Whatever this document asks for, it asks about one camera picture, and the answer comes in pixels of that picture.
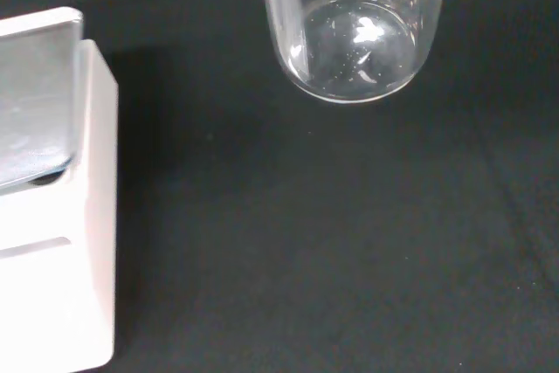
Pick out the white electronic balance steel pan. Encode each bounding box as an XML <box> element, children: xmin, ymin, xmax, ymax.
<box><xmin>0</xmin><ymin>6</ymin><xmax>119</xmax><ymax>373</ymax></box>

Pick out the black bench cloth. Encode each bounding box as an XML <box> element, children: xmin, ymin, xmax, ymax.
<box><xmin>0</xmin><ymin>0</ymin><xmax>559</xmax><ymax>373</ymax></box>

